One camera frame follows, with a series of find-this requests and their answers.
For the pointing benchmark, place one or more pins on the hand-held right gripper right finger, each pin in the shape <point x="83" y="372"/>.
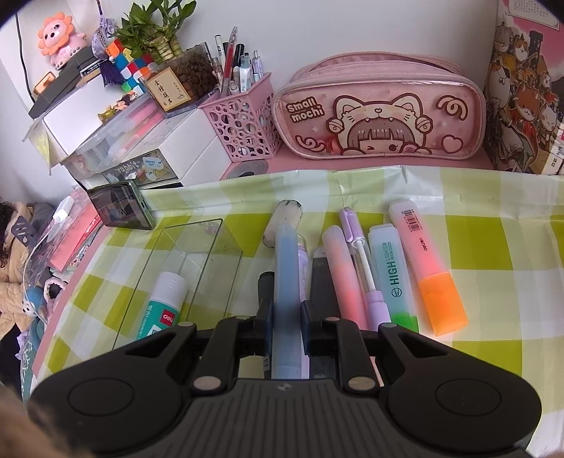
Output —
<point x="305" y="315"/>

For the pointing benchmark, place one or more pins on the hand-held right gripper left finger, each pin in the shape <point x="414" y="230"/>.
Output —
<point x="268" y="315"/>

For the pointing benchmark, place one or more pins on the small white eraser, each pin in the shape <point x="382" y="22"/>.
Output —
<point x="286" y="273"/>

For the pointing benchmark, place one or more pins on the pastel pink highlighter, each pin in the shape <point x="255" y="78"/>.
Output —
<point x="346" y="277"/>

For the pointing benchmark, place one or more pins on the green cap highlighter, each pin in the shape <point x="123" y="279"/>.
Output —
<point x="392" y="273"/>

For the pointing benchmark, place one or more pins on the clear plastic box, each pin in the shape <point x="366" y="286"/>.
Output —
<point x="194" y="246"/>

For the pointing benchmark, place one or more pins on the white green glue stick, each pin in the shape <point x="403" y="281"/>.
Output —
<point x="165" y="304"/>

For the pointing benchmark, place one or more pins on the orange cap highlighter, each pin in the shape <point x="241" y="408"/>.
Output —
<point x="427" y="264"/>

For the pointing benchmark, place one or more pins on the purple retractable pen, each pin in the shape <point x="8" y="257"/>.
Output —
<point x="302" y="260"/>

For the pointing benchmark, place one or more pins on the purple clear-barrel pen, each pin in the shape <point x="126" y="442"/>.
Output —
<point x="378" y="304"/>

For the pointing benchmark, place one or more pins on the round desk grommet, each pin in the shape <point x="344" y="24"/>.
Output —
<point x="249" y="168"/>

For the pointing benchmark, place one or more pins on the green smartphone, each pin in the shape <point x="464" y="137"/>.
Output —
<point x="119" y="207"/>

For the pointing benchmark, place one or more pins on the pink perforated pen holder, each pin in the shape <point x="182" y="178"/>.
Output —
<point x="238" y="127"/>

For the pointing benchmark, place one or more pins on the white drawer unit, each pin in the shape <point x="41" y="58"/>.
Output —
<point x="185" y="136"/>

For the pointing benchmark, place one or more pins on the green checked tablecloth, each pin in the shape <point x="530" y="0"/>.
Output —
<point x="498" y="246"/>

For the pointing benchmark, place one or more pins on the clear box with pink packs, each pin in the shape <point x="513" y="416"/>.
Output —
<point x="75" y="238"/>

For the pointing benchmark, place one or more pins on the pink cartoon pencil case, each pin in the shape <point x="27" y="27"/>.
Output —
<point x="379" y="114"/>

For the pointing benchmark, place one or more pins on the small calligraphy plaque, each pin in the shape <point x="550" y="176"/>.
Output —
<point x="169" y="90"/>

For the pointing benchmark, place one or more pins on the cream plush fabric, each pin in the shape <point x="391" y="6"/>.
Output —
<point x="17" y="264"/>

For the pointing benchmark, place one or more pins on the glass plant container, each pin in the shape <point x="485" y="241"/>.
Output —
<point x="194" y="70"/>

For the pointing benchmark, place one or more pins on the small toy figure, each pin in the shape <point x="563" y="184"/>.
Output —
<point x="119" y="105"/>

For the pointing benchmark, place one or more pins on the bunch of pens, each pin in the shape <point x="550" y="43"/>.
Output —
<point x="231" y="57"/>

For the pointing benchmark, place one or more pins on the large puzzle cube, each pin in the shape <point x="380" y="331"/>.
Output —
<point x="139" y="72"/>

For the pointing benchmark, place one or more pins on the purple tassel charm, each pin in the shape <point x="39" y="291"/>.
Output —
<point x="108" y="70"/>

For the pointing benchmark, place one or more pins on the small puzzle cube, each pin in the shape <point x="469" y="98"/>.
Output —
<point x="119" y="50"/>

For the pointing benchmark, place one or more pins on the dark grey box stack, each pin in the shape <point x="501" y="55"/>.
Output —
<point x="61" y="88"/>

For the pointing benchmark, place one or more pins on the lucky bamboo plant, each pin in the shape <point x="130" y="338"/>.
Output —
<point x="150" y="31"/>

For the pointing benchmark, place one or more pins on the cat picture book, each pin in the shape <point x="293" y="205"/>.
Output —
<point x="524" y="97"/>

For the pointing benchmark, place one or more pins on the pink lion toy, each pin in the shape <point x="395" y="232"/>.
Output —
<point x="59" y="39"/>

